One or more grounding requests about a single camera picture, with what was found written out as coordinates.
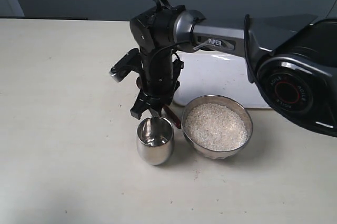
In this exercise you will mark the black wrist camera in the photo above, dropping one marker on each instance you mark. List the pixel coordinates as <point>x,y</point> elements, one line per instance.
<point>129,62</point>

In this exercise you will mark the white plastic tray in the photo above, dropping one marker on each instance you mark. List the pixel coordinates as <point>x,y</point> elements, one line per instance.
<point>214,73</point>

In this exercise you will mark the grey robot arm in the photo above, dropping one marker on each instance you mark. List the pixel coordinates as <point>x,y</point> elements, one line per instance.
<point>290,59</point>

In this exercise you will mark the brown wooden spoon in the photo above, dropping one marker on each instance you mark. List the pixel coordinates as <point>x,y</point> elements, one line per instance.
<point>171,115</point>

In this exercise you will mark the steel bowl of rice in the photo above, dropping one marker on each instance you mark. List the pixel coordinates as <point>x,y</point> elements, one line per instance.
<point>216,126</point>

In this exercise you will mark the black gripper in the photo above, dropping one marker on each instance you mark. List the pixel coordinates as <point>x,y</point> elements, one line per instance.
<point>162,68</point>

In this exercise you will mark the steel cup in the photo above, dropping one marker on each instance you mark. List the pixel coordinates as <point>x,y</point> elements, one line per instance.
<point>155,140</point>

